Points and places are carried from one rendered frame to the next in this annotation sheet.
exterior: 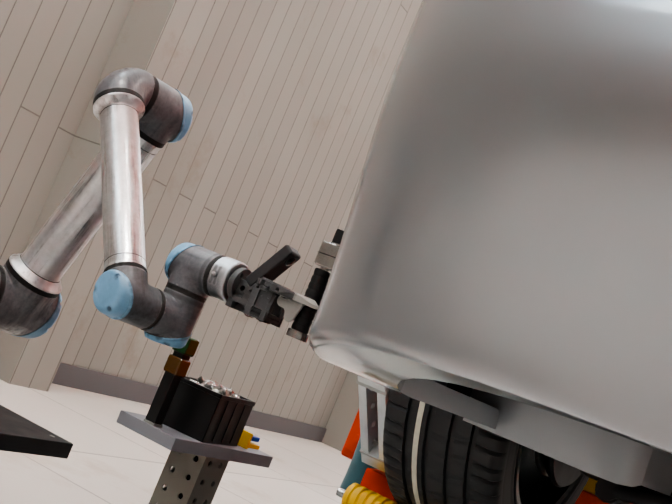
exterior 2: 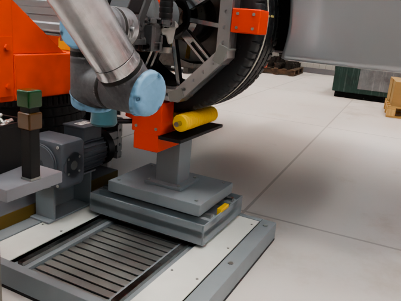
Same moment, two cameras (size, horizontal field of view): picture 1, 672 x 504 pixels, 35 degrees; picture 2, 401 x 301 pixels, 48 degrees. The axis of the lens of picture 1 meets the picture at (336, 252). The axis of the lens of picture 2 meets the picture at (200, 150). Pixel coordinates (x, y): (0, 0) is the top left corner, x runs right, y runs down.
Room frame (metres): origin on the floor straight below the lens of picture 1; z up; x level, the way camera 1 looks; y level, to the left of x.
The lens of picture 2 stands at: (2.13, 1.24, 0.83)
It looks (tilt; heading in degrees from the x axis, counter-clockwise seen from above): 16 degrees down; 265
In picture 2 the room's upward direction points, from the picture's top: 5 degrees clockwise
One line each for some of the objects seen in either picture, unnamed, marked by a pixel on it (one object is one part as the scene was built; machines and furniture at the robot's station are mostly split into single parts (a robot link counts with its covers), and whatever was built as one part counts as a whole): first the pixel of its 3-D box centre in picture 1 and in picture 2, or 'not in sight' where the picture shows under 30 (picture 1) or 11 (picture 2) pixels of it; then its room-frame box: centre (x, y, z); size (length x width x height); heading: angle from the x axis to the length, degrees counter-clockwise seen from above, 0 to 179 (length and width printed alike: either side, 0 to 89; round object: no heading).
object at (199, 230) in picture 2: not in sight; (167, 202); (2.09, -0.43, 0.13); 0.50 x 0.36 x 0.10; 149
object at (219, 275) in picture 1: (229, 280); (119, 27); (2.24, 0.18, 0.81); 0.10 x 0.05 x 0.09; 149
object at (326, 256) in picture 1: (342, 260); not in sight; (2.13, -0.02, 0.93); 0.09 x 0.05 x 0.05; 59
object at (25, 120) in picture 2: (177, 365); (30, 120); (2.43, 0.23, 0.59); 0.04 x 0.04 x 0.04; 59
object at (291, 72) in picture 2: not in sight; (282, 63); (-0.30, -8.22, 0.20); 1.13 x 0.78 x 0.40; 62
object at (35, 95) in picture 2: (185, 345); (29, 98); (2.43, 0.23, 0.64); 0.04 x 0.04 x 0.04; 59
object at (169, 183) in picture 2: not in sight; (173, 158); (2.08, -0.43, 0.32); 0.40 x 0.30 x 0.28; 149
